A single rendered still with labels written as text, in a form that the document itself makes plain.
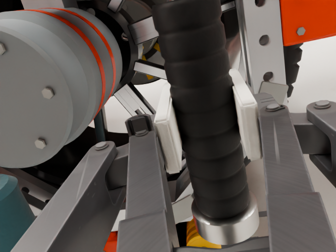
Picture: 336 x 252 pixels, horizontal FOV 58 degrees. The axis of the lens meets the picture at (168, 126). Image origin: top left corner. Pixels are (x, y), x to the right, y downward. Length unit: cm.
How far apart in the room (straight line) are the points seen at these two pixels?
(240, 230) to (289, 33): 26
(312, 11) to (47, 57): 29
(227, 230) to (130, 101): 35
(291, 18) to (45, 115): 28
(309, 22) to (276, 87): 8
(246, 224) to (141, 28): 36
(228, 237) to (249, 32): 25
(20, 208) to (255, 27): 36
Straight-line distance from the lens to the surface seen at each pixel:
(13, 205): 42
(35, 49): 26
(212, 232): 20
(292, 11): 39
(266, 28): 39
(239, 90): 16
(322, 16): 40
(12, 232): 42
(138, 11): 83
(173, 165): 15
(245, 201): 20
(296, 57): 49
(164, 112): 15
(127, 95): 51
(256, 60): 39
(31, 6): 42
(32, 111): 28
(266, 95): 17
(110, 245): 53
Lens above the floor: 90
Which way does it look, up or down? 22 degrees down
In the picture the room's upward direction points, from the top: 14 degrees counter-clockwise
